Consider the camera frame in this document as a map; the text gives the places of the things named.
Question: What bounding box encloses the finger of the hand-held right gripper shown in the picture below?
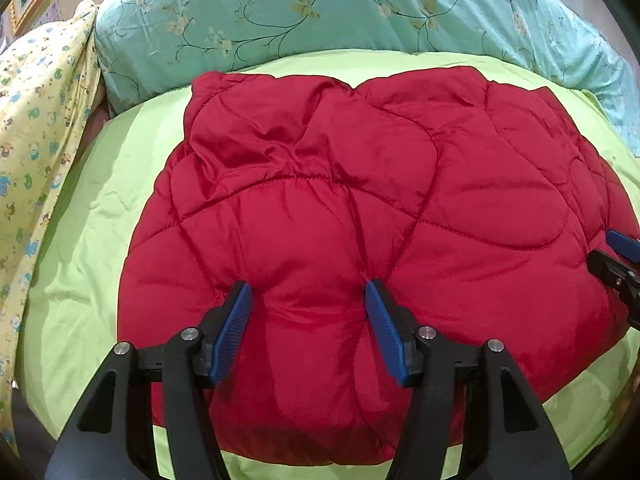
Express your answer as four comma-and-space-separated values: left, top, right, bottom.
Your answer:
586, 249, 640, 332
605, 229, 640, 262

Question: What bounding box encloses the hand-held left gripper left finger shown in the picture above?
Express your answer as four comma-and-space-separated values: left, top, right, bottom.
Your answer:
44, 280, 254, 480

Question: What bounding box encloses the yellow printed cloth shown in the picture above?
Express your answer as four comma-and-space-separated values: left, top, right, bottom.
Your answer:
0, 0, 103, 448

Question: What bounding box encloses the red puffer jacket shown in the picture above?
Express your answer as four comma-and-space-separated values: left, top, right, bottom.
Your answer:
116, 71, 632, 462

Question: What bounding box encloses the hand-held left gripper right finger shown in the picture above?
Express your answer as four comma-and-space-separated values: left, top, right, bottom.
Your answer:
364, 280, 572, 480

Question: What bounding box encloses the light green bed sheet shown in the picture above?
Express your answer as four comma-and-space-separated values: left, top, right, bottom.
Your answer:
15, 49, 640, 480

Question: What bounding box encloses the teal floral pillow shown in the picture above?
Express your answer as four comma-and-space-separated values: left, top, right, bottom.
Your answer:
94, 0, 640, 160

